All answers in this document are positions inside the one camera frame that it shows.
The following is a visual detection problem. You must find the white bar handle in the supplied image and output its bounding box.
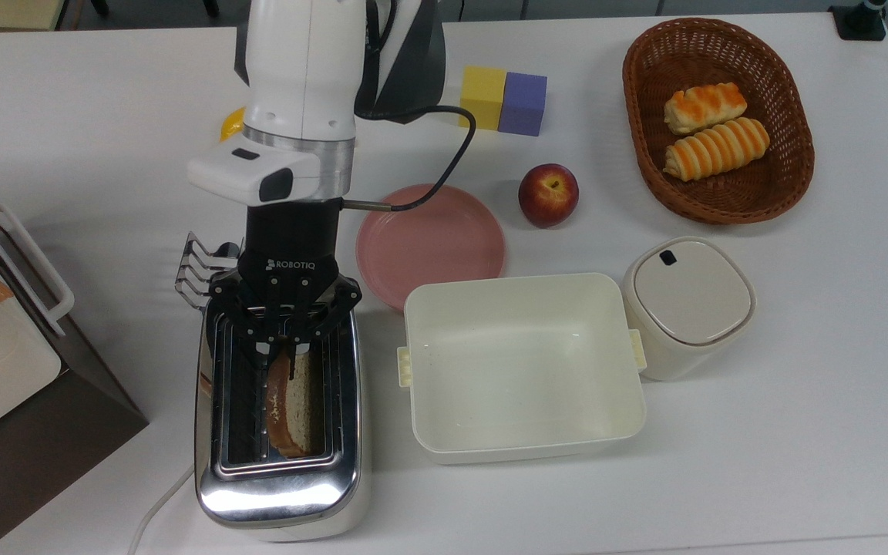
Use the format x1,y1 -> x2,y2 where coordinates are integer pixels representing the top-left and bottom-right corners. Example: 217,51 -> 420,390
0,200 -> 76,338

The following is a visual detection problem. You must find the small white lidded bin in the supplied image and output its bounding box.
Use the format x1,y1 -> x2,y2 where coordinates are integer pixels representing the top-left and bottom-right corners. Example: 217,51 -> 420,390
621,237 -> 757,382

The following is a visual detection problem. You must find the pink plate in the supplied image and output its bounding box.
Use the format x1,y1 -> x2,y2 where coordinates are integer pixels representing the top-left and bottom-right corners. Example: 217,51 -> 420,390
356,183 -> 506,313

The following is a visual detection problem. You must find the metal toast rack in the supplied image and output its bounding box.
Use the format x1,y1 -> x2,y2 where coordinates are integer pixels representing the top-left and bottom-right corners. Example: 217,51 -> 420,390
174,231 -> 244,311

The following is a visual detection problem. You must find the yellow foam block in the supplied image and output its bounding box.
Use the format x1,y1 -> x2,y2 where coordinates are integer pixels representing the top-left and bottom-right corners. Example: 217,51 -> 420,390
459,66 -> 508,130

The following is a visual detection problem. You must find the black camera stand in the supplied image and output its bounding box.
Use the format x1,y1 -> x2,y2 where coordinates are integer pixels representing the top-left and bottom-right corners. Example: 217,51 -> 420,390
829,0 -> 888,42

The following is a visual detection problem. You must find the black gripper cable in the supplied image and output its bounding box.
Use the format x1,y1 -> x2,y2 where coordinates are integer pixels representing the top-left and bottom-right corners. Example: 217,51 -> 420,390
340,106 -> 477,214

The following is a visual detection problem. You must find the cream and chrome toaster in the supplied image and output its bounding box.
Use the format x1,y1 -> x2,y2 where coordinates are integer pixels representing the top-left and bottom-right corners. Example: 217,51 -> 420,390
195,297 -> 372,543

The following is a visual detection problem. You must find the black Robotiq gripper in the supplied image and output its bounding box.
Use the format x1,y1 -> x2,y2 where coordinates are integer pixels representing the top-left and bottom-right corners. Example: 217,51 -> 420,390
209,197 -> 363,365

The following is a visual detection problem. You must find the yellow banana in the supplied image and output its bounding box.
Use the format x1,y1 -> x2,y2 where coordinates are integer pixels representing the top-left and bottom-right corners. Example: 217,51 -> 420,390
220,106 -> 247,143

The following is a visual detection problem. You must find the orange glazed pastry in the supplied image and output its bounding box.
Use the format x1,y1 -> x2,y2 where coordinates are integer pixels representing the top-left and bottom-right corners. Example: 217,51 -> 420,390
663,82 -> 748,136

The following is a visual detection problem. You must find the white toaster power cable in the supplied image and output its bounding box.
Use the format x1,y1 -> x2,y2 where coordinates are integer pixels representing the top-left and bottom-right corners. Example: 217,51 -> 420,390
126,462 -> 198,555

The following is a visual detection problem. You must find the purple foam block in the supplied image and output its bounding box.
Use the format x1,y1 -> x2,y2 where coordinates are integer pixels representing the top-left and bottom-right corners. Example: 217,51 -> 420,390
498,72 -> 548,137

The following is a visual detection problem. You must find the white plastic container box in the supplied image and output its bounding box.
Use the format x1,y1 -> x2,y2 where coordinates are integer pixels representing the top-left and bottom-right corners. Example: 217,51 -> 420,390
397,272 -> 648,466

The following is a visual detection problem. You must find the brown wicker basket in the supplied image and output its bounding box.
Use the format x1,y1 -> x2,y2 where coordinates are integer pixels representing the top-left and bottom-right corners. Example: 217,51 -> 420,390
622,18 -> 816,226

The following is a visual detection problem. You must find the toasted bread slice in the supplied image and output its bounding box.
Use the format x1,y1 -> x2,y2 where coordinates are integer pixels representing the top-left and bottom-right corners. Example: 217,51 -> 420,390
265,347 -> 328,458

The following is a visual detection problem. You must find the long striped bread roll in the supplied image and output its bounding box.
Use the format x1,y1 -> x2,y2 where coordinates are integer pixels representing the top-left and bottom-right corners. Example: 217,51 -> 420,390
663,117 -> 771,183

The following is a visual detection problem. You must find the red apple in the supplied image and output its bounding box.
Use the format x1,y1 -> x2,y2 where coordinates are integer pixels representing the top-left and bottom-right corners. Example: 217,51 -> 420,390
518,163 -> 580,229

